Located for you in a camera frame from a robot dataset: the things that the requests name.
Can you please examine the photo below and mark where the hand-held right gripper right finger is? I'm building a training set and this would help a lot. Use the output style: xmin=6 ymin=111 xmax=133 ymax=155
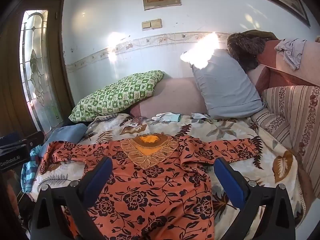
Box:
xmin=213 ymin=158 xmax=296 ymax=240

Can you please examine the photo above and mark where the dark furry cushion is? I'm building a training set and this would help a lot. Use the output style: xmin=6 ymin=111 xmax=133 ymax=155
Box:
xmin=227 ymin=32 xmax=265 ymax=72

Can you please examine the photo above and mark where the grey pillow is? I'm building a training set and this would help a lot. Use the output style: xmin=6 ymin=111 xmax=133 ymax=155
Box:
xmin=180 ymin=47 xmax=267 ymax=119

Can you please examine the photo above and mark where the striped floral sofa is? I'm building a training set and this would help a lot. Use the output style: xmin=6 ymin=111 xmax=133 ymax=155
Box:
xmin=246 ymin=39 xmax=320 ymax=205

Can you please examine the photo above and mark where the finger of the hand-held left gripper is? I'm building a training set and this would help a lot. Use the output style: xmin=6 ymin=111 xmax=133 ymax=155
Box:
xmin=0 ymin=131 xmax=44 ymax=155

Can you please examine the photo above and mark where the grey cloth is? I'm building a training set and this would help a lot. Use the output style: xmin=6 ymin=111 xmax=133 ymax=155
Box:
xmin=274 ymin=39 xmax=308 ymax=70

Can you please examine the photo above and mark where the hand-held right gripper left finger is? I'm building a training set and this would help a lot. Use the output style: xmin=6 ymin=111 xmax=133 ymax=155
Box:
xmin=29 ymin=157 xmax=113 ymax=240

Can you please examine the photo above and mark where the large dark framed picture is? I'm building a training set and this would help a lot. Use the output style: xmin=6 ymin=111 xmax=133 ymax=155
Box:
xmin=175 ymin=0 xmax=311 ymax=28

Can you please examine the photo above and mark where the green checkered pillow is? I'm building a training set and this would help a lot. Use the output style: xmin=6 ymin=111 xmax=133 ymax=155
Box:
xmin=69 ymin=70 xmax=164 ymax=123

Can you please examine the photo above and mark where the blue striped garment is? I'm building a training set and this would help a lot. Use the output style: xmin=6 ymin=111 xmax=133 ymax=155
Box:
xmin=21 ymin=145 xmax=42 ymax=194

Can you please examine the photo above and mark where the orange floral shirt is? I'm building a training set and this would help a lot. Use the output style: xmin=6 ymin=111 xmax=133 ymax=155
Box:
xmin=39 ymin=134 xmax=260 ymax=240

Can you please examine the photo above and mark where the beige light switch plate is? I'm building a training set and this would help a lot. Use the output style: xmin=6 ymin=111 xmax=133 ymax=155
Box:
xmin=142 ymin=19 xmax=162 ymax=31

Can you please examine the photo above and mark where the white glove with teal cuff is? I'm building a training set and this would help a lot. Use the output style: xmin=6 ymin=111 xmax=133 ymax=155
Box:
xmin=152 ymin=112 xmax=181 ymax=123

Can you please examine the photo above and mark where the leaf print blanket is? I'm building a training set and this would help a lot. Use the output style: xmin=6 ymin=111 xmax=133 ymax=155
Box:
xmin=30 ymin=114 xmax=307 ymax=240

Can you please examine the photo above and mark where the folded blue cloth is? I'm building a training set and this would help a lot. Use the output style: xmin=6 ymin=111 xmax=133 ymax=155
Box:
xmin=40 ymin=124 xmax=88 ymax=155

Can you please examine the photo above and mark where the olive cloth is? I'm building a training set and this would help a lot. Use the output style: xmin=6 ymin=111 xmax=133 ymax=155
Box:
xmin=241 ymin=29 xmax=279 ymax=40

